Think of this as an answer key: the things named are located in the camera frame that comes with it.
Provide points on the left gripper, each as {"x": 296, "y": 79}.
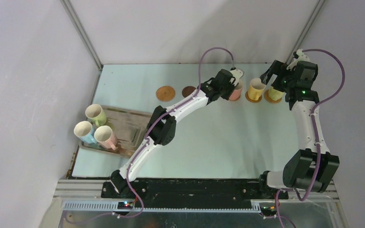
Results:
{"x": 231, "y": 83}

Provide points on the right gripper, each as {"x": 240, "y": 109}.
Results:
{"x": 276, "y": 71}

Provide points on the yellow cup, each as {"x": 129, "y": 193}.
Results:
{"x": 256, "y": 89}

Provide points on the pink cup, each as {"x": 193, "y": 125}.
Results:
{"x": 105, "y": 136}
{"x": 237, "y": 91}

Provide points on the light yellow-green cup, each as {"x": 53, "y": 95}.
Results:
{"x": 275, "y": 95}

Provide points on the woven rattan coaster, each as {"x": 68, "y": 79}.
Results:
{"x": 267, "y": 97}
{"x": 165, "y": 93}

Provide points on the dark wooden coaster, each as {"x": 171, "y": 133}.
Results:
{"x": 188, "y": 90}

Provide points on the pink cup front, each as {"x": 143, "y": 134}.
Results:
{"x": 105, "y": 136}

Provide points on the light green cup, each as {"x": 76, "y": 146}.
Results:
{"x": 96, "y": 114}

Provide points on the light blue cup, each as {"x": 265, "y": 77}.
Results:
{"x": 84, "y": 130}

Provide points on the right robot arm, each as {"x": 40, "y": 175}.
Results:
{"x": 313, "y": 166}

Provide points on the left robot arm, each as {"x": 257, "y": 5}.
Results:
{"x": 162, "y": 124}

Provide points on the metal tray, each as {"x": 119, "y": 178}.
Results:
{"x": 129, "y": 127}

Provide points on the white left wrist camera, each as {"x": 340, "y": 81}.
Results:
{"x": 237, "y": 75}

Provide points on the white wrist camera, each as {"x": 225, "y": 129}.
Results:
{"x": 237, "y": 75}
{"x": 298, "y": 56}

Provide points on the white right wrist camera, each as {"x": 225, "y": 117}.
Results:
{"x": 298, "y": 56}

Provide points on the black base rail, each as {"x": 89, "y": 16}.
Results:
{"x": 192, "y": 193}

